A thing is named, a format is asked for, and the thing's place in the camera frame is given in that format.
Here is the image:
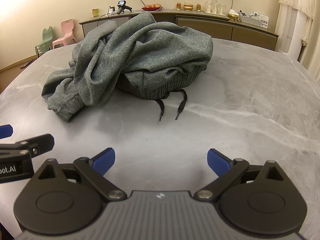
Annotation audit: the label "gold ornament set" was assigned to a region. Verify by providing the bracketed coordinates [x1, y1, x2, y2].
[176, 2, 201, 11]

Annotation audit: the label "grey sweatpants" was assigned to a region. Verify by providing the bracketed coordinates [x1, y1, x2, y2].
[42, 12, 214, 121]

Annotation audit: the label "clear glasses on tray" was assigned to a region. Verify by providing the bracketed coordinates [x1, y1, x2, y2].
[202, 0, 227, 16]

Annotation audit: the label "spare handheld gripper device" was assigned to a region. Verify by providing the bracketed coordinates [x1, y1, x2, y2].
[117, 0, 132, 15]

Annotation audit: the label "long grey tv cabinet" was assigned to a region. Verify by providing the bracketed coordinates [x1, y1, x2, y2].
[79, 10, 279, 51]

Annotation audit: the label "gold tissue box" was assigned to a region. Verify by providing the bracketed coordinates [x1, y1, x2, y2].
[227, 9, 240, 21]

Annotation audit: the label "white box of items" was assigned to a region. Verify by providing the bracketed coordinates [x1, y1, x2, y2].
[239, 10, 269, 29]

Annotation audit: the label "pink plastic child chair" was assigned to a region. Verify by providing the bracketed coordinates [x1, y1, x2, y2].
[52, 19, 77, 49]

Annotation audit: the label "white tower air conditioner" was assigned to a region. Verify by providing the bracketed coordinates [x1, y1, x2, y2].
[276, 4, 308, 60]

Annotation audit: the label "green plastic child chair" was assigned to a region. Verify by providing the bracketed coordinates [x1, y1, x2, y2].
[35, 26, 54, 57]

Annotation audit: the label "red plate of fruit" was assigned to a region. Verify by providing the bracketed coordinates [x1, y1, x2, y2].
[142, 3, 162, 11]

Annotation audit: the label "cream window curtain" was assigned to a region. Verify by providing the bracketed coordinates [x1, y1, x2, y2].
[278, 0, 320, 78]

